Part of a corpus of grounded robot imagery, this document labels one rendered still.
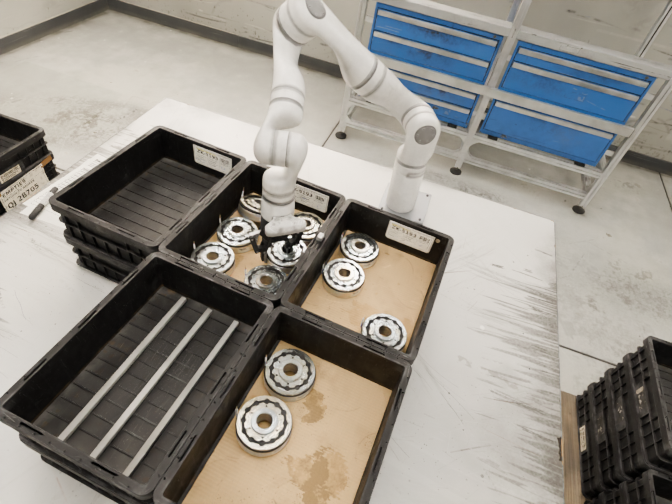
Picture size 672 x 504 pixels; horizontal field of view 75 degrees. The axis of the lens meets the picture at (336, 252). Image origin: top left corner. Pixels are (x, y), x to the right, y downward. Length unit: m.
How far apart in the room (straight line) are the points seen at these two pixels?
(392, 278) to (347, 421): 0.40
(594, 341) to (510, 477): 1.49
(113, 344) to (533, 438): 0.96
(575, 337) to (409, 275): 1.45
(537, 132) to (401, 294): 2.03
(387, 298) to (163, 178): 0.73
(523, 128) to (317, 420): 2.39
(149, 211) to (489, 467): 1.04
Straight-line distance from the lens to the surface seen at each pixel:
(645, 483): 1.63
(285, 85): 0.94
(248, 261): 1.12
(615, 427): 1.79
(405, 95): 1.23
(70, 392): 1.00
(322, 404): 0.93
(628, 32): 3.73
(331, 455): 0.89
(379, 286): 1.11
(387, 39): 2.84
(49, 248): 1.43
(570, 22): 3.65
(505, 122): 2.95
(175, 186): 1.34
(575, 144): 3.03
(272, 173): 0.93
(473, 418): 1.16
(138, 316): 1.05
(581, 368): 2.39
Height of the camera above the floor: 1.67
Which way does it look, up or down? 46 degrees down
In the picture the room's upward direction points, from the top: 12 degrees clockwise
